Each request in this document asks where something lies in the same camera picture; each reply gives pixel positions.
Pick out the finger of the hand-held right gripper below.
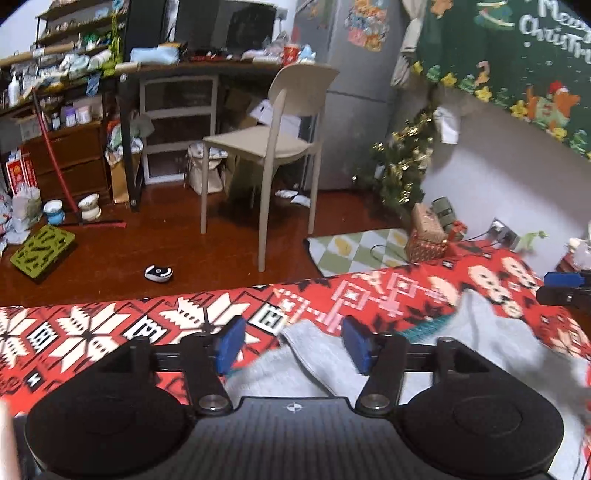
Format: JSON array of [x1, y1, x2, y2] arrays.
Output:
[[544, 271, 591, 288], [536, 286, 591, 308]]

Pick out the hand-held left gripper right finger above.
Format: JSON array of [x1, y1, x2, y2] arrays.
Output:
[[341, 316, 492, 416]]

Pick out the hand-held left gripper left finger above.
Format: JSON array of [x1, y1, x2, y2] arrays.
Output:
[[99, 316, 246, 416]]

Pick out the grey polo shirt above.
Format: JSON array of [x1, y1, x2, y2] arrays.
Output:
[[226, 288, 591, 480]]

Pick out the wooden bedside table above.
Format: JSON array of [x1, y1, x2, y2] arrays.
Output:
[[556, 254, 591, 278]]

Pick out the green dinosaur toy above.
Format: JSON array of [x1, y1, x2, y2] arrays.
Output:
[[515, 230, 550, 254]]

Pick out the white power strip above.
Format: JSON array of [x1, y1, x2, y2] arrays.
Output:
[[489, 218, 520, 247]]

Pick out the green checkered rug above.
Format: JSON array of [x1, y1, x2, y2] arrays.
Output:
[[305, 228, 411, 278]]

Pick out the red gold gift box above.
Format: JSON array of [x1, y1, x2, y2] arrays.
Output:
[[405, 231, 450, 265]]

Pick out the red patterned blanket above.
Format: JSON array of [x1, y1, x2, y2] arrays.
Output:
[[0, 237, 591, 480]]

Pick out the small green box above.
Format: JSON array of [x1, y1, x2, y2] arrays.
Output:
[[431, 196, 457, 230]]

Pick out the brown patterned gift box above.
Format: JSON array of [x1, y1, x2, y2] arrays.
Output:
[[410, 203, 450, 243]]

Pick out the crumpled white paper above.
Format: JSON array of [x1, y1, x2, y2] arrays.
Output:
[[276, 189, 311, 206]]

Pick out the white canvas bag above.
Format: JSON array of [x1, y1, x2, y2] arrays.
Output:
[[185, 142, 229, 195]]

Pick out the small decorated fir tree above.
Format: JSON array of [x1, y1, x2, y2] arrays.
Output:
[[353, 108, 437, 217]]

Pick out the white pet bowl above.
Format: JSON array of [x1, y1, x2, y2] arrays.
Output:
[[78, 194, 102, 221]]

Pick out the brown paper bag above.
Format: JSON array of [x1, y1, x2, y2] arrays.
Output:
[[108, 157, 132, 205]]

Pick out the beige plastic chair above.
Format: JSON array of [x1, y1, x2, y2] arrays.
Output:
[[199, 62, 340, 273]]

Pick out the green plastic tray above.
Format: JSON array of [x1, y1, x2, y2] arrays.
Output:
[[10, 224, 76, 282]]

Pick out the blue pet bowl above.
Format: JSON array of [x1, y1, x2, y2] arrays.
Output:
[[43, 199, 65, 226]]

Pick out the white cardboard box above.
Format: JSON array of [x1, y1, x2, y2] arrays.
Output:
[[247, 98, 301, 134]]

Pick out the brown wooden drawer cabinet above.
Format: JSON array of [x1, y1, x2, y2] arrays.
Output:
[[21, 122, 112, 204]]

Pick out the white plastic bags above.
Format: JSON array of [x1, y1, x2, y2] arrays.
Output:
[[0, 185, 43, 245]]

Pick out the grey refrigerator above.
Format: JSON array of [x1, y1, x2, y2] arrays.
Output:
[[291, 0, 411, 192]]

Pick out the red white carton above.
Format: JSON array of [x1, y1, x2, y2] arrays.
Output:
[[6, 150, 38, 195]]

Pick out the dark wooden desk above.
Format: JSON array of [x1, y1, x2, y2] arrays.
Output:
[[115, 60, 296, 213]]

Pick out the hanging white cloth bag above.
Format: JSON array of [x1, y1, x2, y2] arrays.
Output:
[[390, 0, 428, 88]]

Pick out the light blue pouch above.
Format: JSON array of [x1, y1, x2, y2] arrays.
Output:
[[130, 45, 181, 65]]

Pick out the colourful fridge stickers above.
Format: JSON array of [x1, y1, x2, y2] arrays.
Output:
[[344, 0, 393, 51]]

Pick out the black monitor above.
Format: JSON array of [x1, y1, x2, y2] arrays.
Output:
[[174, 0, 278, 54]]

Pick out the cluttered storage shelf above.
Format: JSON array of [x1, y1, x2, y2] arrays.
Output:
[[0, 0, 130, 121]]

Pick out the white paper on wall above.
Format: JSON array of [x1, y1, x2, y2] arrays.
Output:
[[434, 106, 462, 145]]

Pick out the green festive wall banner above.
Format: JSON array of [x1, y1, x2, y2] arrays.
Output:
[[413, 0, 591, 160]]

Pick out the red handled broom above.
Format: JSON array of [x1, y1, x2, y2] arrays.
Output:
[[31, 88, 127, 230]]

